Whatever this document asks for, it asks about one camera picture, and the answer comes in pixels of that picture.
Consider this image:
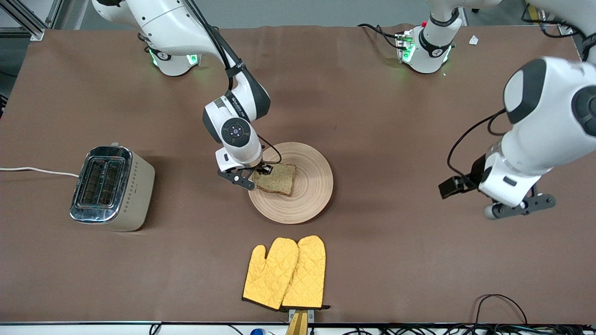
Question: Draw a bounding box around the brown bread slice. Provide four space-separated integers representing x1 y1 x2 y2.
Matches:
254 163 297 196

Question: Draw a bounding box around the round light wooden plate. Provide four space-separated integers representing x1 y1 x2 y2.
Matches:
248 142 334 225

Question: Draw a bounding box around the chrome and beige toaster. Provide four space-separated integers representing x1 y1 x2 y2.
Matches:
70 142 156 232

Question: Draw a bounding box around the yellow quilted oven mitt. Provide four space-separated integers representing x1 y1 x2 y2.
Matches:
281 235 331 311
242 237 299 311

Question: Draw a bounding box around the wooden stick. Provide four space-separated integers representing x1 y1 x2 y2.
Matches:
285 310 309 335

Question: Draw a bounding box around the black cable loop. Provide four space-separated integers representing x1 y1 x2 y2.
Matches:
473 294 529 326

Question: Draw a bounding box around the black left arm base cable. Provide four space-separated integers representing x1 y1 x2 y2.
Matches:
358 23 402 49

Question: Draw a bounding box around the white toaster power cord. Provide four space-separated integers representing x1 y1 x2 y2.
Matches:
0 167 80 178

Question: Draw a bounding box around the aluminium frame profile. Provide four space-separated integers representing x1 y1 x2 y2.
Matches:
0 0 63 41

